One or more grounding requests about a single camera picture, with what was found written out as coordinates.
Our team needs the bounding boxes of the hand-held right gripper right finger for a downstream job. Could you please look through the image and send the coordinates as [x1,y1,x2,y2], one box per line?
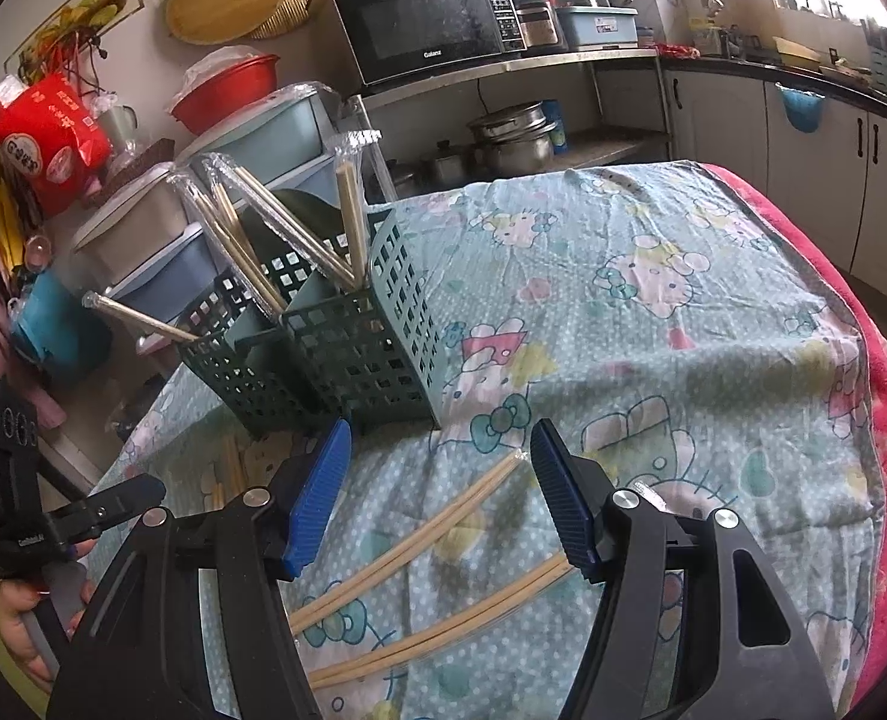
[529,418,838,720]

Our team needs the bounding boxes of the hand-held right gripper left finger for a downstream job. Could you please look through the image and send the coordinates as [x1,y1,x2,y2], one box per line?
[46,418,355,720]

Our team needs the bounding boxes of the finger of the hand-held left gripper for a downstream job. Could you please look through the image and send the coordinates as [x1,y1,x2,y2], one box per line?
[44,474,169,542]

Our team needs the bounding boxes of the green perforated utensil basket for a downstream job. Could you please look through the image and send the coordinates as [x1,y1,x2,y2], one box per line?
[177,191,446,442]

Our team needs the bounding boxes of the person's left hand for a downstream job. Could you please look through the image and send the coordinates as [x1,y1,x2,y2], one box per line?
[0,586,61,685]

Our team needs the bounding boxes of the blue plastic bucket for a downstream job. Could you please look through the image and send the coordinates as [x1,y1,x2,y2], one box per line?
[7,268,109,385]

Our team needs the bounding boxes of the cartoon cat printed blanket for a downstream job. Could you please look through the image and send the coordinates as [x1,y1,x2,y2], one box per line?
[87,157,878,720]

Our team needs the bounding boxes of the white blue pink drawer unit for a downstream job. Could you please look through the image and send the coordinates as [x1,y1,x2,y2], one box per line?
[70,163,226,357]

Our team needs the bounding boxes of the steel pot with glass lid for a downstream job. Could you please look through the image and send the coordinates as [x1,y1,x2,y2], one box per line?
[383,157,424,197]

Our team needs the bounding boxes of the brown wicker basket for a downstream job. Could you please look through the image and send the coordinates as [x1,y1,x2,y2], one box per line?
[100,137,179,190]

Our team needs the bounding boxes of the red shopping bag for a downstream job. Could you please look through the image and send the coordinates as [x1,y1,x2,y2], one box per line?
[0,73,112,216]

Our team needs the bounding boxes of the red fleece blanket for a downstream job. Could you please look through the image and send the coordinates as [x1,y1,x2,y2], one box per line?
[702,161,887,720]

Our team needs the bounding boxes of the steel mug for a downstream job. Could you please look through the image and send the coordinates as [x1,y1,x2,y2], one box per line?
[97,103,142,160]

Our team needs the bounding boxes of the small steel pot with lid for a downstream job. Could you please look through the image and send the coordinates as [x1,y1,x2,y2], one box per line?
[421,137,476,182]

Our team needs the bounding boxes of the stacked steel pots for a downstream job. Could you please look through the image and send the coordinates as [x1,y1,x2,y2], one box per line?
[465,101,559,175]

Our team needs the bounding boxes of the green blue plastic drawer unit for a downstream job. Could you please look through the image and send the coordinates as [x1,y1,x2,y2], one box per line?
[179,85,386,205]

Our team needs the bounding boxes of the metal shelf rack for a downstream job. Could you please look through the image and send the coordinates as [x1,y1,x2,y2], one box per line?
[344,47,675,192]

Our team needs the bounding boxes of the blue can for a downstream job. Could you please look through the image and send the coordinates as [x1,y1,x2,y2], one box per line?
[540,99,570,152]

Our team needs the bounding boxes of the red plastic basin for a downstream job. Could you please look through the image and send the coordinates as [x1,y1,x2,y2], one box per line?
[168,52,284,137]

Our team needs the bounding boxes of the white kitchen cabinet counter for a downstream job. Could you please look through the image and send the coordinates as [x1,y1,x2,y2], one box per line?
[655,51,887,305]

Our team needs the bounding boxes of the blue hanging bag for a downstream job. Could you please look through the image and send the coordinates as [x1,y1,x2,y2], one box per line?
[775,82,829,134]

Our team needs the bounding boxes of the blue dish drainer box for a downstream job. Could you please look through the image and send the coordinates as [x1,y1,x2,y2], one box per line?
[555,4,641,51]

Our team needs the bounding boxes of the black microwave oven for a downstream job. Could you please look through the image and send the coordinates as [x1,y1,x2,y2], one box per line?
[331,0,526,89]

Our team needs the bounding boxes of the long fruit wall poster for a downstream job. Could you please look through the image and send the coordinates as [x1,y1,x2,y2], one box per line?
[3,0,161,85]

